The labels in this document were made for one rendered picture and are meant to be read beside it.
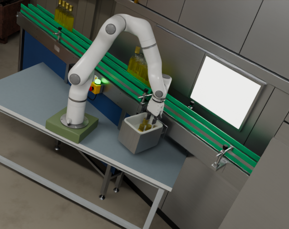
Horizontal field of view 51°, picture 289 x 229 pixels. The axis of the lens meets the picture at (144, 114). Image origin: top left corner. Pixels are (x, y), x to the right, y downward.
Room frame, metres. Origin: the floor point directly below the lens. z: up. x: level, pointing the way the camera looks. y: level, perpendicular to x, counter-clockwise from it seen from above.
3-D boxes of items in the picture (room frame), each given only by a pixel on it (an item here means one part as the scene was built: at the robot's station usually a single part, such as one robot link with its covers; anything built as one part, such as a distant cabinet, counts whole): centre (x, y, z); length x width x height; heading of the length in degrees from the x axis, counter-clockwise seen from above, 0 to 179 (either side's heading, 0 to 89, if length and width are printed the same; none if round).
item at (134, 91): (2.37, 0.75, 1.09); 1.75 x 0.01 x 0.08; 53
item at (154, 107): (1.71, -0.05, 1.14); 0.10 x 0.07 x 0.11; 52
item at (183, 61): (1.96, -0.25, 1.32); 0.90 x 0.03 x 0.34; 53
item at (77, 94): (1.77, 0.45, 1.13); 0.19 x 0.12 x 0.24; 177
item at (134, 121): (1.69, -0.01, 0.97); 0.22 x 0.17 x 0.09; 143
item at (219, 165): (1.45, -0.49, 1.07); 0.17 x 0.05 x 0.23; 143
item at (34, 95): (2.38, 0.30, 0.73); 1.58 x 1.52 x 0.04; 78
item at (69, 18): (2.63, 0.88, 1.19); 0.06 x 0.06 x 0.28; 53
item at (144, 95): (1.84, 0.02, 1.12); 0.17 x 0.03 x 0.12; 143
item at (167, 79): (1.71, -0.05, 1.28); 0.09 x 0.08 x 0.13; 176
